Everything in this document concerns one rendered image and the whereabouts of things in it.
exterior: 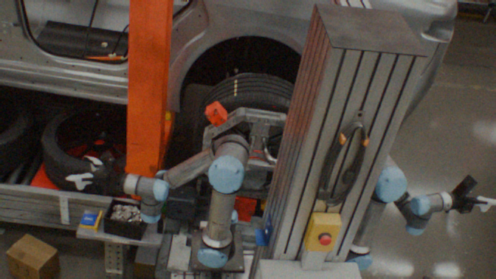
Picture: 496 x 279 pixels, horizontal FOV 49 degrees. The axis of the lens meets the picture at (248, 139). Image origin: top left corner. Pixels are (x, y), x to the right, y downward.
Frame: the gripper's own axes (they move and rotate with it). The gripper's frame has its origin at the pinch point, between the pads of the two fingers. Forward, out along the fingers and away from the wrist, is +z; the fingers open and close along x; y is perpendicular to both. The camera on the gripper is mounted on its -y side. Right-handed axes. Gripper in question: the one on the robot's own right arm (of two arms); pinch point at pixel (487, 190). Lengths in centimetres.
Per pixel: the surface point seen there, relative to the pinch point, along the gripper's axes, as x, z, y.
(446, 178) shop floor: -136, 122, 106
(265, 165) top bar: -59, -74, 18
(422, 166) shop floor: -152, 110, 104
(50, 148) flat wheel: -148, -168, 54
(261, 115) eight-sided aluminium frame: -78, -71, 1
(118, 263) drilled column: -89, -139, 94
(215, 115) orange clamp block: -84, -92, 3
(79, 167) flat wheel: -130, -154, 56
